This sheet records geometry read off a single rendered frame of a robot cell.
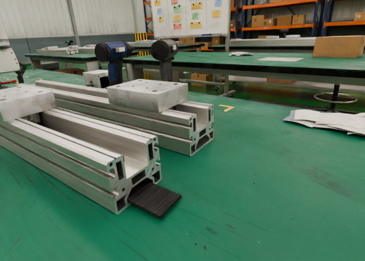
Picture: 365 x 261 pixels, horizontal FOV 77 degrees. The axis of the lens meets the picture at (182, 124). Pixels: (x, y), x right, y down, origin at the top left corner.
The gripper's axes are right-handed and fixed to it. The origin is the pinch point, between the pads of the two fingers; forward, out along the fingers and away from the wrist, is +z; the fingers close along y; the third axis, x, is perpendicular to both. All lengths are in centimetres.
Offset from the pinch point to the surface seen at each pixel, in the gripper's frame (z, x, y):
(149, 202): 6, 102, 21
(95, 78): -1.3, 35.4, -19.1
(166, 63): -8, 74, -20
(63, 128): 1, 74, 17
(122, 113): 1, 78, 4
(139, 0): -133, -504, -608
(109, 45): -14, 57, -12
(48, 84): -1.4, 30.0, -2.3
